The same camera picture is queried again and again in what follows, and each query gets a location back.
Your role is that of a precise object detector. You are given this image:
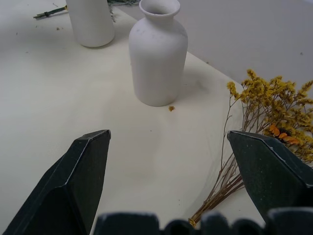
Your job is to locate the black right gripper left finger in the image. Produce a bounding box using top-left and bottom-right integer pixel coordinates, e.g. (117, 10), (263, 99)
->
(0, 129), (112, 235)

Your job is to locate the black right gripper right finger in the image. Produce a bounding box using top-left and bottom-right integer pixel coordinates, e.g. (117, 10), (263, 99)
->
(226, 130), (313, 228)

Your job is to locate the white ceramic bottle vase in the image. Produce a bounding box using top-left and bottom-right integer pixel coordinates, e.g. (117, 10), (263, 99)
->
(128, 0), (188, 107)

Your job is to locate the white ceramic cylinder vase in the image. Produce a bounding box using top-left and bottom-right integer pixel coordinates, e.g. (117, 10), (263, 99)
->
(65, 0), (116, 48)

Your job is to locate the yellow dried flower bouquet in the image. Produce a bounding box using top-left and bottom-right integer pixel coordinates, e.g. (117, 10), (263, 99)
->
(188, 69), (313, 228)

